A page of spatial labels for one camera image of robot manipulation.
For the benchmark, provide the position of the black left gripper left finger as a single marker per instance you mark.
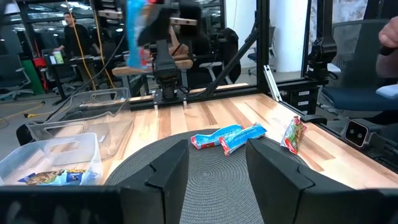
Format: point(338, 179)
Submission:
point(155, 193)

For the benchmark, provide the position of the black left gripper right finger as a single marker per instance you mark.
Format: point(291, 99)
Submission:
point(286, 193)

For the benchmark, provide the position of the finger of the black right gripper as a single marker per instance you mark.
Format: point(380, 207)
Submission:
point(157, 28)

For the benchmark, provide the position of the green red granola bar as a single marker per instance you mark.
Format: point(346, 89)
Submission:
point(293, 133)

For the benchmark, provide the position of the blue brown granola bar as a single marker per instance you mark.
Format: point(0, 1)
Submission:
point(46, 178)

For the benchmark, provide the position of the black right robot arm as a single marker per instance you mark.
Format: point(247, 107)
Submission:
point(164, 65)

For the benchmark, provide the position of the person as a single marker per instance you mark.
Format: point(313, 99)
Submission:
point(199, 49)
point(76, 37)

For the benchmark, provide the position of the black jacket on chair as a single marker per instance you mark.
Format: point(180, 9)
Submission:
point(228, 49)

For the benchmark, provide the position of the round grey woven mat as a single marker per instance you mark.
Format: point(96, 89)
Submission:
point(217, 174)

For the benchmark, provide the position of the large clear plastic bin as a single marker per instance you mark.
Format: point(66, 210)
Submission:
point(102, 130)

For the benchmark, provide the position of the black desk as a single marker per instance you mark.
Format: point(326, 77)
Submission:
point(71, 60)

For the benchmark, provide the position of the black control box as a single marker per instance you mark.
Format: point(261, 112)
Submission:
point(298, 99)

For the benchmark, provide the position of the blue office chair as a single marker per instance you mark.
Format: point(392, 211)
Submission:
point(357, 98)

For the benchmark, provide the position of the small clear plastic bin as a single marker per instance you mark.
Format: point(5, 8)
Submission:
point(31, 155)

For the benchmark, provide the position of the green bin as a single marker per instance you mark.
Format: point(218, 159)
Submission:
point(32, 77)

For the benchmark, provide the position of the grey office chair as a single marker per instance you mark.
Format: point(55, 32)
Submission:
point(12, 71)

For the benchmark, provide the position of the person's hand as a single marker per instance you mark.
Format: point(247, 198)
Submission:
point(388, 34)

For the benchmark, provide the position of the black frame foot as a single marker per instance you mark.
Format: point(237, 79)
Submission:
point(314, 118)

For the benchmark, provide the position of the black aluminium table frame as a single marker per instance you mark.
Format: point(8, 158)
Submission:
point(262, 46)

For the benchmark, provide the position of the black table-level camera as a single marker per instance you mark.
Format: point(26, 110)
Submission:
point(357, 133)

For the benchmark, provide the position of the silver metal bracket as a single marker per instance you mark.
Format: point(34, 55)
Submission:
point(273, 84)

